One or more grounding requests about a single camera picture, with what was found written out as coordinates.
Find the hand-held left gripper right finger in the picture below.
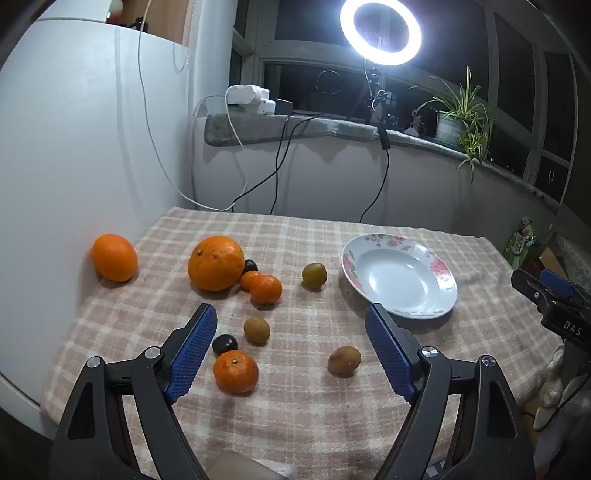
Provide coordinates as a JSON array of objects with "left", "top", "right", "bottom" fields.
[{"left": 365, "top": 303, "right": 536, "bottom": 480}]

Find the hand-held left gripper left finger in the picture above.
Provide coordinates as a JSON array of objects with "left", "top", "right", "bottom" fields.
[{"left": 50, "top": 303, "right": 218, "bottom": 480}]

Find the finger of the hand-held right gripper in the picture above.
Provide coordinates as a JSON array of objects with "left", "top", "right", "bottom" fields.
[
  {"left": 511, "top": 268, "right": 561, "bottom": 315},
  {"left": 540, "top": 269, "right": 591, "bottom": 308}
]

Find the brown kiwi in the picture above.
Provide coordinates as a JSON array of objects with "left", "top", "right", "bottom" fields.
[
  {"left": 328, "top": 346, "right": 362, "bottom": 376},
  {"left": 244, "top": 317, "right": 271, "bottom": 346}
]

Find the white floral plate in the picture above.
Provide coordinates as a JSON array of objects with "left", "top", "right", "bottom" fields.
[{"left": 341, "top": 234, "right": 458, "bottom": 320}]

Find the large round orange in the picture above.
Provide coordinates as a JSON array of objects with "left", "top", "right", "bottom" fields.
[{"left": 188, "top": 235, "right": 246, "bottom": 292}]

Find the oval orange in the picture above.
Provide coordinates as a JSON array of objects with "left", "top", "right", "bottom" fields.
[{"left": 91, "top": 234, "right": 139, "bottom": 282}]

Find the person's right hand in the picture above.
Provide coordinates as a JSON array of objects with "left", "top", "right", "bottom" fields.
[{"left": 534, "top": 345, "right": 570, "bottom": 432}]

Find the green packet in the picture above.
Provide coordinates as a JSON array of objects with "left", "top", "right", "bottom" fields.
[{"left": 503, "top": 217, "right": 541, "bottom": 269}]

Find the green-yellow round fruit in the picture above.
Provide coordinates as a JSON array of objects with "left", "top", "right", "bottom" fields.
[{"left": 302, "top": 263, "right": 328, "bottom": 291}]

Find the checked beige tablecloth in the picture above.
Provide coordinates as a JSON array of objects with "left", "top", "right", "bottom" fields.
[{"left": 41, "top": 206, "right": 561, "bottom": 480}]

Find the white plant pot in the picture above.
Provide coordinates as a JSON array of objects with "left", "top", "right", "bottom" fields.
[{"left": 436, "top": 110, "right": 467, "bottom": 146}]

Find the spider plant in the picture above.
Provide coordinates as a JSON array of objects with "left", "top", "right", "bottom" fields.
[{"left": 410, "top": 65, "right": 497, "bottom": 185}]

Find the small dark red plant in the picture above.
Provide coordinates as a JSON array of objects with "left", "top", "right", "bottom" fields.
[{"left": 406, "top": 108, "right": 432, "bottom": 137}]

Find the white refrigerator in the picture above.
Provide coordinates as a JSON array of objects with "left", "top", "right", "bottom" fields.
[{"left": 0, "top": 17, "right": 206, "bottom": 439}]

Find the white power adapter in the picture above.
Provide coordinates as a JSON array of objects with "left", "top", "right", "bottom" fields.
[
  {"left": 225, "top": 84, "right": 262, "bottom": 106},
  {"left": 252, "top": 90, "right": 276, "bottom": 116}
]

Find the black ring light cable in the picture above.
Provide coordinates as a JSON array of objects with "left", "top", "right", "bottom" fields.
[{"left": 359, "top": 99, "right": 393, "bottom": 223}]

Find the window frame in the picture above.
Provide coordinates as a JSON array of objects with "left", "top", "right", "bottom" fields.
[{"left": 231, "top": 0, "right": 591, "bottom": 217}]

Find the white adapter cable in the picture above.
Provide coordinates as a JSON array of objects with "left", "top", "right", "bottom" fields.
[{"left": 193, "top": 95, "right": 250, "bottom": 210}]

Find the ring light stand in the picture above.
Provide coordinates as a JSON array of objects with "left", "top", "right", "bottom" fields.
[{"left": 364, "top": 59, "right": 393, "bottom": 131}]

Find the long white cable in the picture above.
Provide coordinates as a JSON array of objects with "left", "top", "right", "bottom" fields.
[{"left": 137, "top": 0, "right": 232, "bottom": 212}]

